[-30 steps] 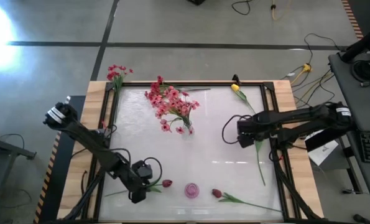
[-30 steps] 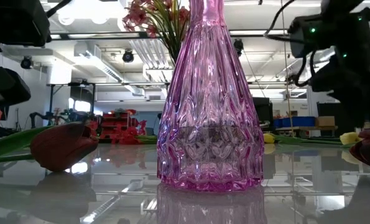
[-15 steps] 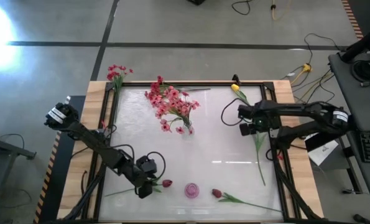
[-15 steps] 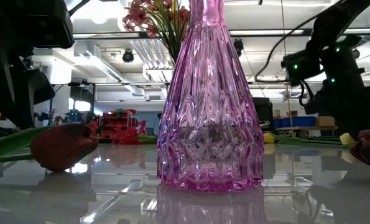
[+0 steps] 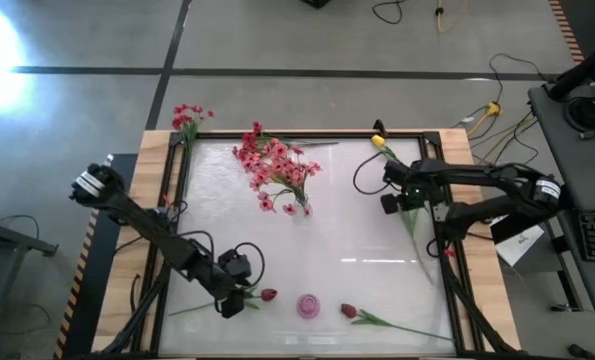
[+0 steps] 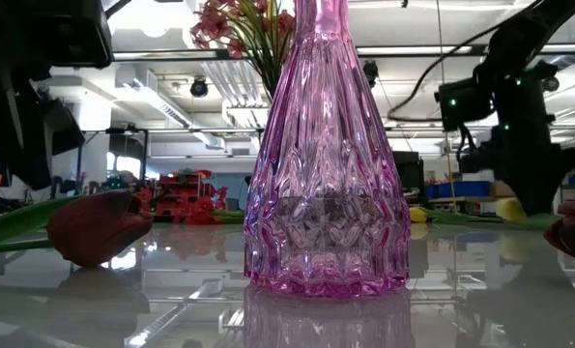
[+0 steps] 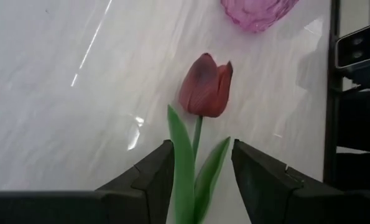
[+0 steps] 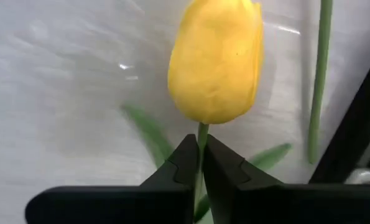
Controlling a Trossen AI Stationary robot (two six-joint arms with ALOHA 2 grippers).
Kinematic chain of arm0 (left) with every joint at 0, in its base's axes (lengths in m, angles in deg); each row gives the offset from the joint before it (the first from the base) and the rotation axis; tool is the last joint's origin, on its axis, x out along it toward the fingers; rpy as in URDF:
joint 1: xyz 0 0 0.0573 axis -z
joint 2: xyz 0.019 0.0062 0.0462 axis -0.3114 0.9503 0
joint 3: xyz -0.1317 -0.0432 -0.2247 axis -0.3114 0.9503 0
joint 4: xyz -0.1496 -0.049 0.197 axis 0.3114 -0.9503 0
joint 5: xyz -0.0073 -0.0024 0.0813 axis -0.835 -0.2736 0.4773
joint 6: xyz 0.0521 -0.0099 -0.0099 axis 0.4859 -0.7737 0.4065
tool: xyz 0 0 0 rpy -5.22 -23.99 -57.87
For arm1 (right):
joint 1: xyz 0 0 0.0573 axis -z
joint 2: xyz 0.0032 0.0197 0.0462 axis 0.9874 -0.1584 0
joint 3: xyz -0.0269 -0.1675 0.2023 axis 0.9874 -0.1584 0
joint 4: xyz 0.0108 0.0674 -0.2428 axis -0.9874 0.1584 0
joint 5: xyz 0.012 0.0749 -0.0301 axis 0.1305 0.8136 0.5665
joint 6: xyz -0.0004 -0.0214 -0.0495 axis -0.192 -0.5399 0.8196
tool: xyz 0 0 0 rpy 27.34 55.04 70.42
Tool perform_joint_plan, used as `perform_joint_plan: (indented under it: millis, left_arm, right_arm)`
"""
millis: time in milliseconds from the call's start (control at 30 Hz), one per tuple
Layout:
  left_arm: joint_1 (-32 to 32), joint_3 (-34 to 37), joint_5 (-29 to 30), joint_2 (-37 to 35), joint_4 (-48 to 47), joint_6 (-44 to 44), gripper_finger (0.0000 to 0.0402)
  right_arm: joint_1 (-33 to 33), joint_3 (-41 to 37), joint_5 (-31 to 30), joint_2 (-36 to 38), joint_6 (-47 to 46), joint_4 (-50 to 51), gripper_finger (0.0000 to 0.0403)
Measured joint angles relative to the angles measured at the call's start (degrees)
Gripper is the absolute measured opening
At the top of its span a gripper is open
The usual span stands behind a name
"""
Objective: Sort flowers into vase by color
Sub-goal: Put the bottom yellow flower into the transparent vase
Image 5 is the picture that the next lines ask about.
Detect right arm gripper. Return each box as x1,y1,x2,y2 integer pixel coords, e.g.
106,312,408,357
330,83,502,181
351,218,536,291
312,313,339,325
380,160,447,216

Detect yellow tulip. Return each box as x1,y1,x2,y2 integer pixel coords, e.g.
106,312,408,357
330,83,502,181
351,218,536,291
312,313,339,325
399,207,436,285
370,133,403,166

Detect dark red tulip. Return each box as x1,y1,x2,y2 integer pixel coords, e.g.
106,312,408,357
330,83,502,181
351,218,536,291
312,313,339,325
169,284,279,317
339,302,453,343

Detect pink glass vase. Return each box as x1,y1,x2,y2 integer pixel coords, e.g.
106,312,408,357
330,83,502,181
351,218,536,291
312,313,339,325
296,293,322,321

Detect red flower bunch short stem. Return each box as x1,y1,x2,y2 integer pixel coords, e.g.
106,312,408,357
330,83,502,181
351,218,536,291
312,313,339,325
170,103,216,151

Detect clear glass vase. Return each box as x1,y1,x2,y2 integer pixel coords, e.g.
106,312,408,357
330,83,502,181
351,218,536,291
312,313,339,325
292,197,314,220

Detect white table mat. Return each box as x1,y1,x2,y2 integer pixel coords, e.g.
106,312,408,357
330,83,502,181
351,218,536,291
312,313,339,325
157,137,458,357

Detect white paper box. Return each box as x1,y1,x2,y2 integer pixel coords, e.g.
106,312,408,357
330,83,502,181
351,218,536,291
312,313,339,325
494,224,546,269

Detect black floor mat striped edge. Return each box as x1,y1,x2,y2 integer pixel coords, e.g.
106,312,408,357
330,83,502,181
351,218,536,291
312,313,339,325
52,153,139,360

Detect grey side desk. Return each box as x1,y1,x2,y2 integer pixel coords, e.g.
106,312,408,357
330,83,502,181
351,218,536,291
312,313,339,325
526,82,595,334

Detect black slanted pole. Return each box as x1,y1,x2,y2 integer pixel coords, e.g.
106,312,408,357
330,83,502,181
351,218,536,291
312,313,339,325
548,29,595,104

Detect grey metal stand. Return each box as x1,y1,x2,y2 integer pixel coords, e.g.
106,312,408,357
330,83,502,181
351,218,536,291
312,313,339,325
0,199,60,321

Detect dark mat with striped edge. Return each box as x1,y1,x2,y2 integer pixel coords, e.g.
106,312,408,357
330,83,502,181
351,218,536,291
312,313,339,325
548,0,595,64

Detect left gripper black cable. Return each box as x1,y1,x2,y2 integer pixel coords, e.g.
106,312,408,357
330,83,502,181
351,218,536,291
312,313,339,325
176,229,267,292

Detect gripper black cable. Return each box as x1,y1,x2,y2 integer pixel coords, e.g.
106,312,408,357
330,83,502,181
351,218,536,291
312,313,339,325
176,229,267,292
352,151,394,197

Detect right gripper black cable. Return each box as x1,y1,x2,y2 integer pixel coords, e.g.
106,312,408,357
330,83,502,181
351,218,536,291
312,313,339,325
352,151,394,197

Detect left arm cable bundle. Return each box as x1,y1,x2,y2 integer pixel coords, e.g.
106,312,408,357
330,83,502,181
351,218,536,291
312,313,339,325
99,259,178,354

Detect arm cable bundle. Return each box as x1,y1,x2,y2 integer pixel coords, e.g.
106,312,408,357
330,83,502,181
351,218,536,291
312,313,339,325
99,259,178,354
434,239,518,354

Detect black metal table frame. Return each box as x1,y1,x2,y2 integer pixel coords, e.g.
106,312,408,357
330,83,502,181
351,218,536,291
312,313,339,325
126,130,516,359

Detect yellow plug with cable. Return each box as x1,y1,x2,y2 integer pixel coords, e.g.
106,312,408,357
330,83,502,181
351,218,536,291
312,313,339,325
466,101,503,139

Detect black floor cables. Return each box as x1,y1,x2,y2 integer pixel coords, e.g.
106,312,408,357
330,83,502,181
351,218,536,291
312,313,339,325
471,52,561,196

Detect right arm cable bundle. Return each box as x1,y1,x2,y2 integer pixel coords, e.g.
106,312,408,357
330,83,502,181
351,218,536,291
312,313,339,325
434,239,518,354

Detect yellow floor cable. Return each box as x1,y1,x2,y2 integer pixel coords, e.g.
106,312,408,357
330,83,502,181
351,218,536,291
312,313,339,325
435,0,471,35

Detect black looped floor cable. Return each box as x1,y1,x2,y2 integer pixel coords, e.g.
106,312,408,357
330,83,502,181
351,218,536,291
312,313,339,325
371,0,407,26

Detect black coiled cable on desk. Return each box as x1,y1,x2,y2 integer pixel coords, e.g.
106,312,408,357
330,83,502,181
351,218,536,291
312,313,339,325
562,82,595,134

